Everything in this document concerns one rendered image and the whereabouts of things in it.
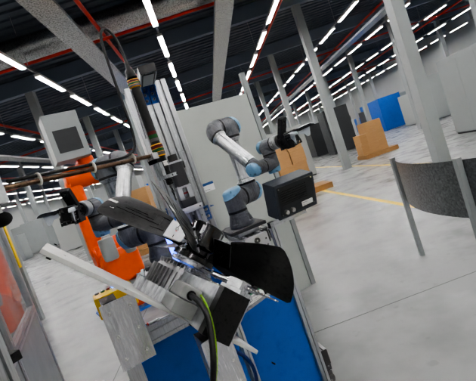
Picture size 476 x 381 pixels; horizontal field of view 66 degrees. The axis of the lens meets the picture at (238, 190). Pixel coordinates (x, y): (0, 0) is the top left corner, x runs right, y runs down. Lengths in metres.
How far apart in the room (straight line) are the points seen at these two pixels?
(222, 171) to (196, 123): 0.50
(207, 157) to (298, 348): 1.89
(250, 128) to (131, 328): 2.69
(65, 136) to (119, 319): 4.30
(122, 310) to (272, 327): 1.01
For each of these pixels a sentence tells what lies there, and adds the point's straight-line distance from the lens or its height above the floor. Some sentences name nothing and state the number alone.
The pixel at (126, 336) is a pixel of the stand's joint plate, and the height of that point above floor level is 1.04.
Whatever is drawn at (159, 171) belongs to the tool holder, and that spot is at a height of 1.46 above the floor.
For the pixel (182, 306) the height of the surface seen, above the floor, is 1.12.
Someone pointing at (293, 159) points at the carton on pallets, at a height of 0.98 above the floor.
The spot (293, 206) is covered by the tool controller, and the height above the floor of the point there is 1.09.
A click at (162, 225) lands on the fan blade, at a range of 1.27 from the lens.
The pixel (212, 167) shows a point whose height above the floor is 1.43.
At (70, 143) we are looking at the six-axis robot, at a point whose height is 2.35.
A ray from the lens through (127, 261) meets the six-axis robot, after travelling 5.22.
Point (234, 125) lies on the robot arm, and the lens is 2.23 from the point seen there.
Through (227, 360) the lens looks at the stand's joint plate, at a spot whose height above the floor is 0.82.
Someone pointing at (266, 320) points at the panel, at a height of 0.61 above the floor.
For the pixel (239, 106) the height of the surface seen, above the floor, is 1.89.
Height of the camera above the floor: 1.41
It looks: 4 degrees down
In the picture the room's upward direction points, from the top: 19 degrees counter-clockwise
